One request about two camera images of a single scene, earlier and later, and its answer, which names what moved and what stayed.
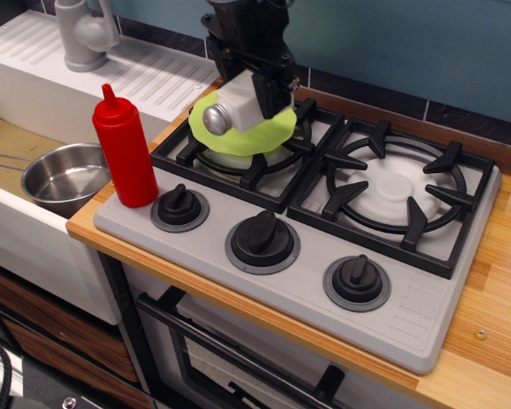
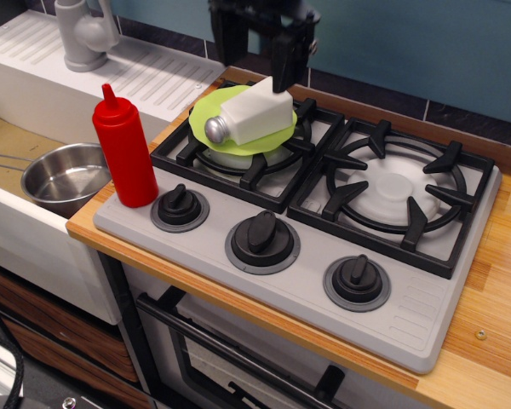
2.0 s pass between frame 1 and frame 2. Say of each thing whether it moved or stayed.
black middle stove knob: stayed
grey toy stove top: stayed
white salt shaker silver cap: moved
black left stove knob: stayed
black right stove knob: stayed
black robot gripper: moved
